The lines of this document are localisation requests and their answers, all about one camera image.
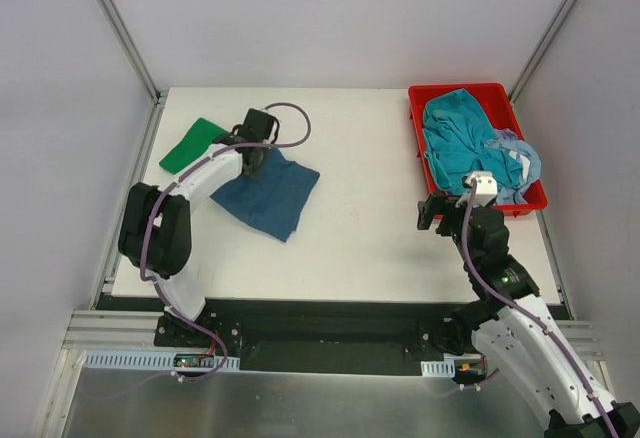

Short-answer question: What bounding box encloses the right aluminium frame post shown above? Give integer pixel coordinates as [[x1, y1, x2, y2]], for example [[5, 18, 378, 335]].
[[508, 0, 581, 105]]

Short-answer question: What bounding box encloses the dark blue t-shirt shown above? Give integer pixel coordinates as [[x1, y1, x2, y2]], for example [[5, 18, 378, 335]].
[[211, 149, 320, 243]]

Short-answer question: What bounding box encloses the green t-shirt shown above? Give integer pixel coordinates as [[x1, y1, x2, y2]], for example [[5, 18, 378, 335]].
[[159, 118, 226, 174]]

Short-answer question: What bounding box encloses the teal t-shirt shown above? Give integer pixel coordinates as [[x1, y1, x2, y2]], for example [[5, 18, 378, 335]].
[[423, 89, 502, 195]]

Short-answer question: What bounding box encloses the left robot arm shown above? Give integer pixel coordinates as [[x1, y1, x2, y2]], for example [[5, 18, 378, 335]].
[[118, 108, 279, 347]]

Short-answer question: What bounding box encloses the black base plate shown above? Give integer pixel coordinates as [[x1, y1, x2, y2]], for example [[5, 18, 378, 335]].
[[94, 293, 574, 374]]

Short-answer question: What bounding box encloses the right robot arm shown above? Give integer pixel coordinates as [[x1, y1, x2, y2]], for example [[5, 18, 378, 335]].
[[417, 193, 639, 437]]

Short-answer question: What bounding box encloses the left white cable duct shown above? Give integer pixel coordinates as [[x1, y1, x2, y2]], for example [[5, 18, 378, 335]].
[[85, 350, 240, 373]]

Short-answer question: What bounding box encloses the light blue t-shirt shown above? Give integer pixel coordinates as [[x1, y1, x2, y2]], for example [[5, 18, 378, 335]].
[[461, 129, 542, 205]]

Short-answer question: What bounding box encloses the red plastic bin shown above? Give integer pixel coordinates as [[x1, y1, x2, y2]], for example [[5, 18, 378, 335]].
[[408, 82, 548, 218]]

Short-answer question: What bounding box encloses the aluminium frame post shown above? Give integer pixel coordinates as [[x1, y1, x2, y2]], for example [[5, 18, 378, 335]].
[[96, 0, 162, 104], [508, 0, 581, 105]]

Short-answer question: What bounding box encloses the right white cable duct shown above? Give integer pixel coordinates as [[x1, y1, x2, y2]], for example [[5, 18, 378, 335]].
[[420, 359, 456, 379]]

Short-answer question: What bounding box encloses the left aluminium frame post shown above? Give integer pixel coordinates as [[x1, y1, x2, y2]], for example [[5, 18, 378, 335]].
[[96, 0, 162, 104]]

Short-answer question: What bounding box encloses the white cable duct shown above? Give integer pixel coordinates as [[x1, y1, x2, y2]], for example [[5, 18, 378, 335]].
[[85, 350, 240, 373], [420, 359, 456, 379]]

